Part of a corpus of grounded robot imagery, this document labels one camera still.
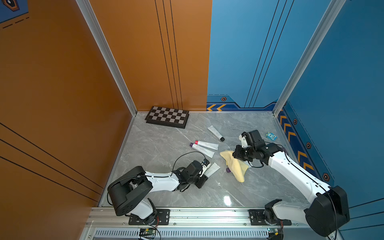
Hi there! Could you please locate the white toothpaste tube purple cap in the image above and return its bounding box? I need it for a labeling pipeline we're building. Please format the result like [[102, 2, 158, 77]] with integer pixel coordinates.
[[204, 163, 220, 178]]

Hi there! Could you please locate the yellow cleaning cloth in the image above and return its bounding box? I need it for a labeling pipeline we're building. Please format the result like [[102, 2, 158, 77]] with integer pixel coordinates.
[[220, 151, 250, 183]]

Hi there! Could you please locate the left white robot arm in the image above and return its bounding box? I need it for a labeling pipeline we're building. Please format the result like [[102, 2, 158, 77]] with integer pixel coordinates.
[[107, 159, 212, 224]]

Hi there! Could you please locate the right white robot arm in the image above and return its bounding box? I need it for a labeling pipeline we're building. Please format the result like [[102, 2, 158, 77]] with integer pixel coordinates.
[[232, 143, 350, 238]]

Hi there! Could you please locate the white tube pink cap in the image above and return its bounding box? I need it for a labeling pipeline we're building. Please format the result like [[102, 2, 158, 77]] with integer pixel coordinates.
[[195, 141, 219, 151]]

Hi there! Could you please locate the white tube black cap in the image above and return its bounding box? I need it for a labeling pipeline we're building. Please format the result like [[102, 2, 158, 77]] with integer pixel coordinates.
[[208, 126, 225, 142]]

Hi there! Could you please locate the teal small toy card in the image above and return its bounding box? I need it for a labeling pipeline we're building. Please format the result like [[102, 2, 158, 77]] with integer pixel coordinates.
[[266, 133, 278, 141]]

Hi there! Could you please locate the folding chessboard box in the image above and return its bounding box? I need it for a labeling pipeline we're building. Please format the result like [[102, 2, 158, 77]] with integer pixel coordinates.
[[145, 106, 189, 129]]

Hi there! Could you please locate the left green circuit board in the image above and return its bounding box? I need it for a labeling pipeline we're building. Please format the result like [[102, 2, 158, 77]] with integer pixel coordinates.
[[139, 228, 158, 240]]

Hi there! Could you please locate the green circuit board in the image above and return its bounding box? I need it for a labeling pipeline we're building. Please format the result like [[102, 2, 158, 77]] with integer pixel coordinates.
[[139, 228, 158, 240], [267, 229, 284, 240]]

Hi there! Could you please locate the right green circuit board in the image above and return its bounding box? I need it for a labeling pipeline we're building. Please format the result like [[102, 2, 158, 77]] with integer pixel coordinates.
[[267, 229, 284, 240]]

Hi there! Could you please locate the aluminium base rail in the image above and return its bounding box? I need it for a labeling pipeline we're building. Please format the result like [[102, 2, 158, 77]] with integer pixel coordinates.
[[80, 207, 323, 240]]

